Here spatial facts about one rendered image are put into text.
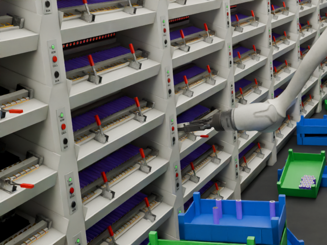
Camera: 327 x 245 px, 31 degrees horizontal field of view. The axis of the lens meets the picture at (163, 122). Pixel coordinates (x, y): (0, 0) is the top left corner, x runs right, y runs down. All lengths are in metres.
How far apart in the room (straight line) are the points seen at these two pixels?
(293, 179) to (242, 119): 1.09
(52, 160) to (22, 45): 0.34
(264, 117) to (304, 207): 0.91
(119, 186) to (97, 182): 0.09
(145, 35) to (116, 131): 0.43
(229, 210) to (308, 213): 1.09
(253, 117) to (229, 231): 0.63
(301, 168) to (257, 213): 1.45
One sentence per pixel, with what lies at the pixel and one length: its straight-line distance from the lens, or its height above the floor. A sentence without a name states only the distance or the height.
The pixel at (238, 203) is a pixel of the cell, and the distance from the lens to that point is 1.91.
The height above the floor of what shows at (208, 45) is 0.87.
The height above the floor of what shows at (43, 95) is 0.89.
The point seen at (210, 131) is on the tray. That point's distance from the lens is 2.70.
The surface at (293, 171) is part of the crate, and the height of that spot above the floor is 0.08.
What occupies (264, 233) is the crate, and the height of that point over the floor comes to 0.44.
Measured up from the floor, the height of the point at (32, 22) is 1.09.
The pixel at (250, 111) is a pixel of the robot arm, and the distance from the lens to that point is 2.28.
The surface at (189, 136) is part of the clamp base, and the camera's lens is 2.55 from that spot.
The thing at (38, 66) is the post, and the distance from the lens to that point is 1.64.
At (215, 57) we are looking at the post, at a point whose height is 0.78.
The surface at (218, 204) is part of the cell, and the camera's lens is 1.93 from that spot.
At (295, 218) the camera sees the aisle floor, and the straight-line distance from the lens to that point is 2.94.
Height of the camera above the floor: 1.18
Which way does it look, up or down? 14 degrees down
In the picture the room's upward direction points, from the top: 5 degrees counter-clockwise
